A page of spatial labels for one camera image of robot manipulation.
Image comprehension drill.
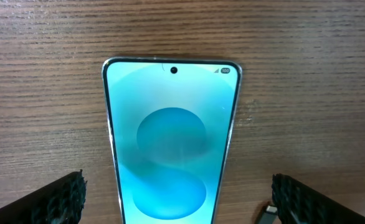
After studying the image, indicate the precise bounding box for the turquoise screen Galaxy smartphone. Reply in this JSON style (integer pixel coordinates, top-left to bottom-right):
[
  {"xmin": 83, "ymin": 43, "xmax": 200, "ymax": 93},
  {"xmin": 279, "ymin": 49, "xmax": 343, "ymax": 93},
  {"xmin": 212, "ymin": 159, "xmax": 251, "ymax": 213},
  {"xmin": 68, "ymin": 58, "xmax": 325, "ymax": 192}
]
[{"xmin": 102, "ymin": 57, "xmax": 242, "ymax": 224}]

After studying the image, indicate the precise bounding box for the black USB charging cable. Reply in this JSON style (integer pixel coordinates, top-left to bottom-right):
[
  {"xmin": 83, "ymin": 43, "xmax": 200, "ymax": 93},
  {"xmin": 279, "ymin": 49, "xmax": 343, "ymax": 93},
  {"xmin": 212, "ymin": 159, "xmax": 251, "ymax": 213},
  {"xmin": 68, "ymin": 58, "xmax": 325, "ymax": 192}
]
[{"xmin": 255, "ymin": 204, "xmax": 278, "ymax": 224}]

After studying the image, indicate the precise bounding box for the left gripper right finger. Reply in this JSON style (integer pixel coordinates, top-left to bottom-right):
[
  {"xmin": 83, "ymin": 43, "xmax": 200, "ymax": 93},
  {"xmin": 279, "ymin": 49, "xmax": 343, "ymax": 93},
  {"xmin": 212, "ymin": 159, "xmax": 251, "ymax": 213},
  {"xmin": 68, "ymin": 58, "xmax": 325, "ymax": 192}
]
[{"xmin": 272, "ymin": 174, "xmax": 365, "ymax": 224}]

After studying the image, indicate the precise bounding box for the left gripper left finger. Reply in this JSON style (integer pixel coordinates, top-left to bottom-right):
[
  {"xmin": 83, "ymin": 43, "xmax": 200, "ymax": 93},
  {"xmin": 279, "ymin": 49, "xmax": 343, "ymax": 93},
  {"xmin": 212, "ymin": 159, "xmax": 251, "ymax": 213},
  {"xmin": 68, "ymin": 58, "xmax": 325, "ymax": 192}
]
[{"xmin": 0, "ymin": 170, "xmax": 87, "ymax": 224}]

